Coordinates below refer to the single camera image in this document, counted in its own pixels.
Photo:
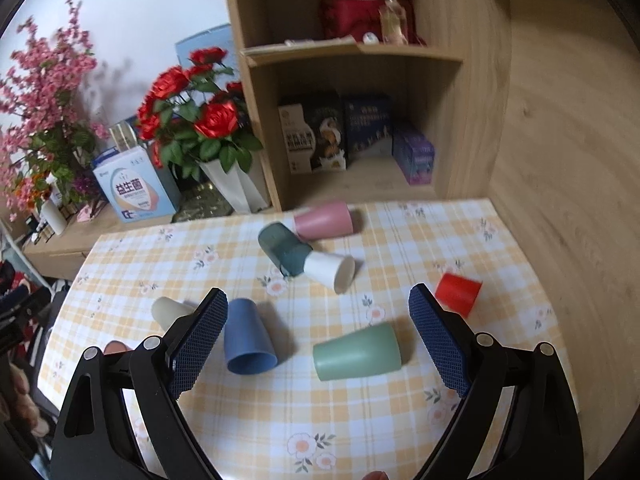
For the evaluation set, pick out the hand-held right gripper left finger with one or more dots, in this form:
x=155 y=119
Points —
x=200 y=345

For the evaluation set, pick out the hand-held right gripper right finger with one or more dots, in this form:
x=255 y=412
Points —
x=440 y=345

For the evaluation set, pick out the cream cup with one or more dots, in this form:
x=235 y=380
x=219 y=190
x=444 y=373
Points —
x=170 y=312

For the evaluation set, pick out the blue cup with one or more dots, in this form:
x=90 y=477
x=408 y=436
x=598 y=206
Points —
x=247 y=335

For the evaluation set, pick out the red cup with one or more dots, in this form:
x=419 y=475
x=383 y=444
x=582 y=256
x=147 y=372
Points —
x=457 y=294

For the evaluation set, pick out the light green cup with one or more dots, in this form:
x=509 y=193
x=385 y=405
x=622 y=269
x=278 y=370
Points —
x=357 y=352

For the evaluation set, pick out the salmon cup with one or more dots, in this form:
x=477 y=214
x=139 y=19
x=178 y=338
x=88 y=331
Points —
x=116 y=346

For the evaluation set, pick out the dark teal cup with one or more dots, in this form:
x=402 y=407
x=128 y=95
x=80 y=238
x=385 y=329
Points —
x=285 y=250

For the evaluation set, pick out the white cup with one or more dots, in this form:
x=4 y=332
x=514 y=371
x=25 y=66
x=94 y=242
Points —
x=330 y=270

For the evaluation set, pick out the pink cup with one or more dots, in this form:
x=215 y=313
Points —
x=322 y=220

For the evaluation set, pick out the checkered floral tablecloth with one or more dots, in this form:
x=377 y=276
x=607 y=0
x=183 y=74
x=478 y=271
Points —
x=310 y=410

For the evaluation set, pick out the green glass dish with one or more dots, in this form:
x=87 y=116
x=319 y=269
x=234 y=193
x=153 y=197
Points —
x=202 y=202

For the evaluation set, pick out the white vase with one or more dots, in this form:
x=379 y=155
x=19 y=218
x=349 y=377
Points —
x=240 y=185

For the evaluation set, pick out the white and blue box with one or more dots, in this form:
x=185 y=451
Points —
x=135 y=185

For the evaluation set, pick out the purple box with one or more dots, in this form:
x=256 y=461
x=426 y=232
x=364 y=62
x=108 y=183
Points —
x=415 y=157

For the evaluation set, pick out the white spray bottle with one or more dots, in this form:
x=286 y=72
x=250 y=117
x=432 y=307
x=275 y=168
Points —
x=52 y=215

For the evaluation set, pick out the small striped box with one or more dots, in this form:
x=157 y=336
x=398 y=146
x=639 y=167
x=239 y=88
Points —
x=122 y=136

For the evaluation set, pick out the white carton box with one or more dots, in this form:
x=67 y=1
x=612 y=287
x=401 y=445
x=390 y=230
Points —
x=297 y=137

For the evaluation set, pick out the red rose bouquet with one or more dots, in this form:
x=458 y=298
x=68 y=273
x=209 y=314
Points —
x=197 y=115

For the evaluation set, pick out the dark blue box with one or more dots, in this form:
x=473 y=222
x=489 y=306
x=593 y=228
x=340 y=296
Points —
x=367 y=125

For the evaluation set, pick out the dark illustrated box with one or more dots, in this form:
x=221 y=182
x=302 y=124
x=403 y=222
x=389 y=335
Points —
x=327 y=132

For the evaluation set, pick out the wooden shelf cabinet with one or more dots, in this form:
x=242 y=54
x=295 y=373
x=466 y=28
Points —
x=370 y=85

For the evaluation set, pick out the pink blossom branches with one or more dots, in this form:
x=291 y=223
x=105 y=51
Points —
x=45 y=105

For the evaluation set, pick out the red gift basket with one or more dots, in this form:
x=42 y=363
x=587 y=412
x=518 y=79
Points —
x=360 y=15

